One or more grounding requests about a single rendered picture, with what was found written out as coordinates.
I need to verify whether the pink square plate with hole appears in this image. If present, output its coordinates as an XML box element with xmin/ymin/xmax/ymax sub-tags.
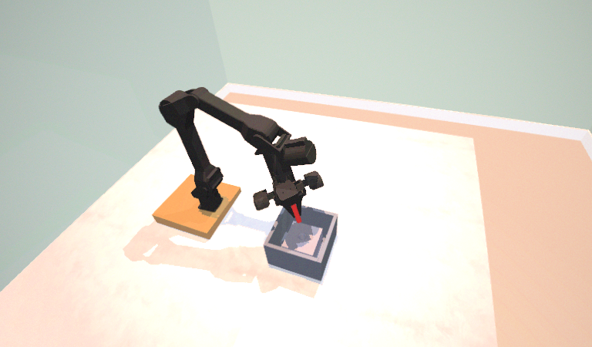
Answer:
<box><xmin>282</xmin><ymin>221</ymin><xmax>323</xmax><ymax>258</ymax></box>

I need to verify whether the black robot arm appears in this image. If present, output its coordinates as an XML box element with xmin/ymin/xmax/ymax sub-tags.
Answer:
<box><xmin>158</xmin><ymin>87</ymin><xmax>317</xmax><ymax>213</ymax></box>

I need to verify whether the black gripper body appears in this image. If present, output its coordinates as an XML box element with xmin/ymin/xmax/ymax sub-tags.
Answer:
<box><xmin>253</xmin><ymin>166</ymin><xmax>324</xmax><ymax>211</ymax></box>

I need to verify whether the red tapered peg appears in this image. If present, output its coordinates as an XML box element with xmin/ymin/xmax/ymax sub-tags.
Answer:
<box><xmin>291</xmin><ymin>204</ymin><xmax>301</xmax><ymax>223</ymax></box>

